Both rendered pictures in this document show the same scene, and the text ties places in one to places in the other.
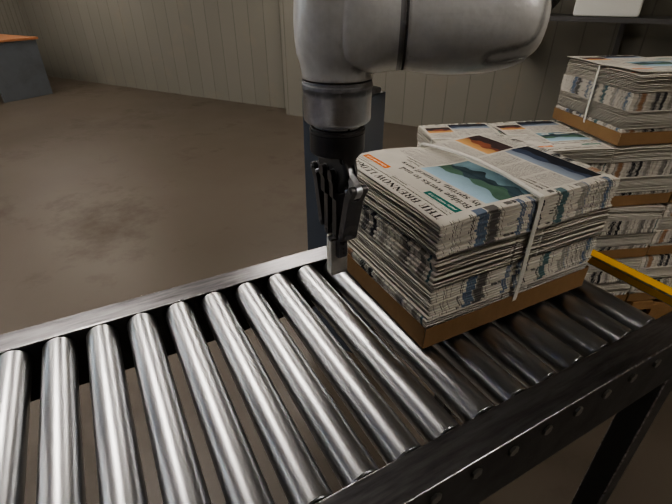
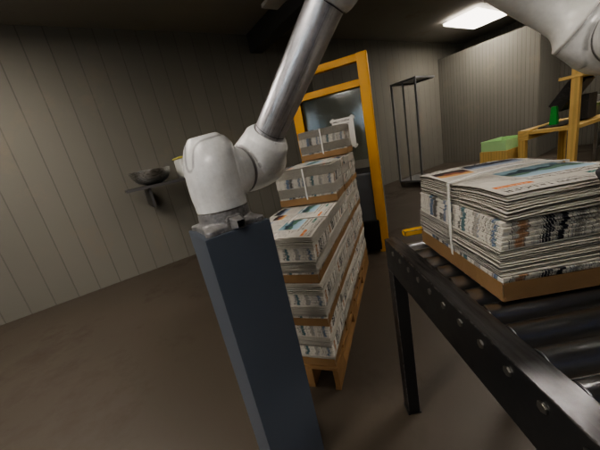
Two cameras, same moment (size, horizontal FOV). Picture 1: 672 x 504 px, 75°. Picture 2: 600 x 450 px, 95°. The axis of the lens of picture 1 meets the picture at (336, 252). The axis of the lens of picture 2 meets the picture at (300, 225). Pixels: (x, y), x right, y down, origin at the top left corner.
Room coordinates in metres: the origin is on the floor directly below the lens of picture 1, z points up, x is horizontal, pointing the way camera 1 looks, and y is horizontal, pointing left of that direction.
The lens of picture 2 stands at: (0.85, 0.59, 1.19)
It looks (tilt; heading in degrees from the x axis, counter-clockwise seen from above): 16 degrees down; 300
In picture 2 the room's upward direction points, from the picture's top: 12 degrees counter-clockwise
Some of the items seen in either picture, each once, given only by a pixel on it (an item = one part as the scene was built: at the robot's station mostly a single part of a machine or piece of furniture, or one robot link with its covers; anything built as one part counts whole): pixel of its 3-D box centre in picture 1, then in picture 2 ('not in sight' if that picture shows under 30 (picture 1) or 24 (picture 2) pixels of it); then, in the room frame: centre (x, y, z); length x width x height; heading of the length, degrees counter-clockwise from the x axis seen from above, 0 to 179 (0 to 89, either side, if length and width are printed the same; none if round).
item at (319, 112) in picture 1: (337, 102); not in sight; (0.59, 0.00, 1.16); 0.09 x 0.09 x 0.06
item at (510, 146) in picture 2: not in sight; (545, 118); (-0.45, -4.88, 0.87); 1.35 x 1.21 x 1.75; 59
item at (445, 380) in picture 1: (391, 327); (592, 296); (0.60, -0.10, 0.77); 0.47 x 0.05 x 0.05; 29
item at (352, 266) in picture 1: (411, 279); (542, 263); (0.67, -0.14, 0.83); 0.29 x 0.16 x 0.04; 27
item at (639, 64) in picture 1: (636, 63); (306, 165); (1.66, -1.05, 1.06); 0.37 x 0.29 x 0.01; 9
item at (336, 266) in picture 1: (338, 254); not in sight; (0.59, 0.00, 0.93); 0.03 x 0.01 x 0.07; 119
